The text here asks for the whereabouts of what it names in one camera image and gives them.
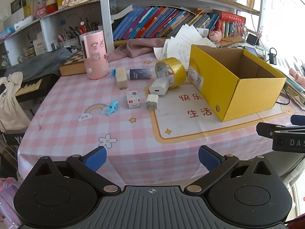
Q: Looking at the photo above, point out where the large white charger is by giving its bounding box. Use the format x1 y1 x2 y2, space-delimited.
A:
148 77 170 96

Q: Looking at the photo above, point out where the smartphone with lit screen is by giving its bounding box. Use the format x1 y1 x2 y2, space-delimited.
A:
244 46 258 56

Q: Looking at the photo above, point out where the pink checkered tablecloth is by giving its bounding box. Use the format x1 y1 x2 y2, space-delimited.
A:
16 50 305 187

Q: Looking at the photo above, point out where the stack of white papers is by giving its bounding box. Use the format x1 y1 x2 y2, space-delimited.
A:
153 24 217 69

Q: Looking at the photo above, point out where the row of leaning books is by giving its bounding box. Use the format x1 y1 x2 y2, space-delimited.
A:
113 6 220 41

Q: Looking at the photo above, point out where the white eraser block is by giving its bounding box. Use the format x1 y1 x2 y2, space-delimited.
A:
115 66 128 89

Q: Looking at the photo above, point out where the red thick dictionary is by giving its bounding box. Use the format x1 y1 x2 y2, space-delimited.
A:
213 9 246 25

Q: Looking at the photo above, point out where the grey cloth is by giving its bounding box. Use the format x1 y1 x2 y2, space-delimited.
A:
4 48 73 82

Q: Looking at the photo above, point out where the pen holder with pens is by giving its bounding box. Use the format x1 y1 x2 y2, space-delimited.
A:
58 17 102 48

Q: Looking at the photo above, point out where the pink cylinder holder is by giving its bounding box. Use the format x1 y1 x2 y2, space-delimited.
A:
80 30 110 80

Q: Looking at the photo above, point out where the blue crumpled wrapper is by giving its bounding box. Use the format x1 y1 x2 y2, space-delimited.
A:
110 69 116 78

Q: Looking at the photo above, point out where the yellow tape roll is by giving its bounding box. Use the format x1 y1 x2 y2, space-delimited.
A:
155 57 187 89

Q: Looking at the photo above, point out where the white bookshelf unit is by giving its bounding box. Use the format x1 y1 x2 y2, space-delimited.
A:
1 0 263 65

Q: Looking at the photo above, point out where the cream white garment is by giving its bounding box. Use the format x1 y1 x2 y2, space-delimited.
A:
1 71 30 133

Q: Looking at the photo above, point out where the keyboard piano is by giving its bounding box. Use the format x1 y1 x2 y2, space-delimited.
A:
15 74 59 102

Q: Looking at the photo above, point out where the white red small box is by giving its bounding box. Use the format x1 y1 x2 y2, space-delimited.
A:
126 90 141 109

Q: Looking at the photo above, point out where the pink cloth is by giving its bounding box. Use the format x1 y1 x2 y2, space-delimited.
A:
107 38 165 62

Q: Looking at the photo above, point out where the purple backpack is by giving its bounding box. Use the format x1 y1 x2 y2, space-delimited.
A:
0 177 21 228

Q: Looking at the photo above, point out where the wooden chess board box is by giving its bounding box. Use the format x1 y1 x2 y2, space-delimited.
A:
59 51 86 76

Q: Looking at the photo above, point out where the pink pig plush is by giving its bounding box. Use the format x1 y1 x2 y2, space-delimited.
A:
208 30 222 43

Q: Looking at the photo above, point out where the yellow cardboard box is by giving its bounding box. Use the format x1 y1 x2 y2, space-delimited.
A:
188 45 286 122

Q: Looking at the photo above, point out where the small white plug adapter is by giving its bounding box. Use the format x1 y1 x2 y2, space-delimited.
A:
146 94 159 111

